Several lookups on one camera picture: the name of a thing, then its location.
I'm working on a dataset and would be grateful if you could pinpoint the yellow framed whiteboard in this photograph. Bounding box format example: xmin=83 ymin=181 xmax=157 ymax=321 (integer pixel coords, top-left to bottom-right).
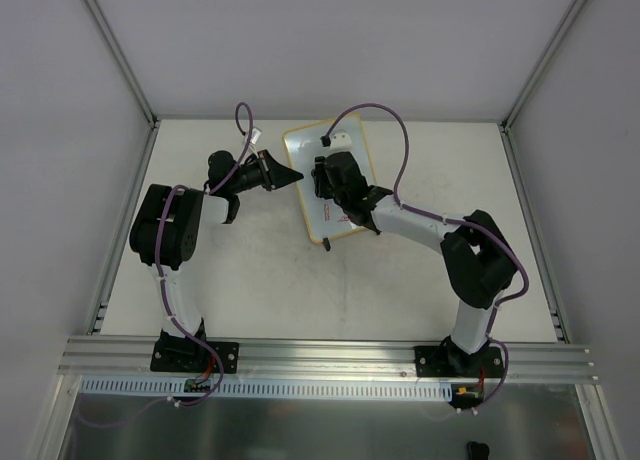
xmin=283 ymin=114 xmax=376 ymax=244

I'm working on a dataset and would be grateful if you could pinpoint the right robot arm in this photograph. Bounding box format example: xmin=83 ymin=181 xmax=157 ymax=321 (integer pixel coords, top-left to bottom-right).
xmin=312 ymin=152 xmax=519 ymax=376

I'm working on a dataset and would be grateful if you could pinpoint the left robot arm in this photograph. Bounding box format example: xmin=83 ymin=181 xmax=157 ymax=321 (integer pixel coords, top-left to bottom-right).
xmin=129 ymin=150 xmax=304 ymax=370

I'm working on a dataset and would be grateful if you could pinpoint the black object bottom edge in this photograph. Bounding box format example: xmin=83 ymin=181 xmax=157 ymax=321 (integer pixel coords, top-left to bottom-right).
xmin=466 ymin=441 xmax=490 ymax=460

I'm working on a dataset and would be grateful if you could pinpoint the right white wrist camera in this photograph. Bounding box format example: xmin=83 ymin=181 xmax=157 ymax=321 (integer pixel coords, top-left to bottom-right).
xmin=329 ymin=130 xmax=352 ymax=152

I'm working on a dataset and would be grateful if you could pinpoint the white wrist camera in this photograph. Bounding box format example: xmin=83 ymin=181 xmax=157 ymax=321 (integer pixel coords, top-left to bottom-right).
xmin=242 ymin=127 xmax=262 ymax=154
xmin=329 ymin=130 xmax=352 ymax=152

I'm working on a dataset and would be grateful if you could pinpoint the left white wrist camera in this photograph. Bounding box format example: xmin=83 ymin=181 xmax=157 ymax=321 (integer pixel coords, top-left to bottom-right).
xmin=242 ymin=127 xmax=262 ymax=154

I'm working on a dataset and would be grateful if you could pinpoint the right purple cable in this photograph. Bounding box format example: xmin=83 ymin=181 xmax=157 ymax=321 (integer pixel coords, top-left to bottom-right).
xmin=318 ymin=102 xmax=530 ymax=416

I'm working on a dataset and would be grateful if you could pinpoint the purple cable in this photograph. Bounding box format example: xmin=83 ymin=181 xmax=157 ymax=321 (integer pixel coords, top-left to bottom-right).
xmin=318 ymin=102 xmax=530 ymax=416
xmin=74 ymin=99 xmax=253 ymax=427

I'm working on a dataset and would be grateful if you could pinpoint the left aluminium frame post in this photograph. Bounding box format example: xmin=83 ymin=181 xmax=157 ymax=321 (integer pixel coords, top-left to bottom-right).
xmin=81 ymin=0 xmax=157 ymax=127

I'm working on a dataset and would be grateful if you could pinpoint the aluminium frame post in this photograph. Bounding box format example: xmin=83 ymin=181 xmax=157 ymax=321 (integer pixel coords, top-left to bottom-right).
xmin=501 ymin=0 xmax=591 ymax=131
xmin=81 ymin=0 xmax=157 ymax=127

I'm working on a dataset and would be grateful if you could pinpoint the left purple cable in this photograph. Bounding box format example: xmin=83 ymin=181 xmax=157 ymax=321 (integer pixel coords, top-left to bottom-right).
xmin=74 ymin=99 xmax=253 ymax=427

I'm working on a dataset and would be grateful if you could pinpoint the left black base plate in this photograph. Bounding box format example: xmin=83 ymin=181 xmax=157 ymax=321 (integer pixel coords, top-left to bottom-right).
xmin=150 ymin=336 xmax=239 ymax=374

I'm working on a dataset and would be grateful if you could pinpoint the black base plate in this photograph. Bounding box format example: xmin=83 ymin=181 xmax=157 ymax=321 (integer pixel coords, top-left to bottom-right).
xmin=150 ymin=336 xmax=239 ymax=374
xmin=413 ymin=345 xmax=505 ymax=379

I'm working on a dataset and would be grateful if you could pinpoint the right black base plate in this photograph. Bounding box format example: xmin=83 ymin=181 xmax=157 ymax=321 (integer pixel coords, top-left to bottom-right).
xmin=413 ymin=345 xmax=505 ymax=379

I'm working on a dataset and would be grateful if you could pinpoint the white slotted cable duct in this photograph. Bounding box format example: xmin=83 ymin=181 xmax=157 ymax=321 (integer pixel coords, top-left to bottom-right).
xmin=79 ymin=376 xmax=453 ymax=403

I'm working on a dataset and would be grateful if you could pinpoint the aluminium mounting rail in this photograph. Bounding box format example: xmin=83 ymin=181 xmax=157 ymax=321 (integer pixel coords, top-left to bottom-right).
xmin=57 ymin=335 xmax=600 ymax=384

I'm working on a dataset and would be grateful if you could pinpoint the right aluminium frame post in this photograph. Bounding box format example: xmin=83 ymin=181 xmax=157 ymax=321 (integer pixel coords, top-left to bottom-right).
xmin=501 ymin=0 xmax=591 ymax=131

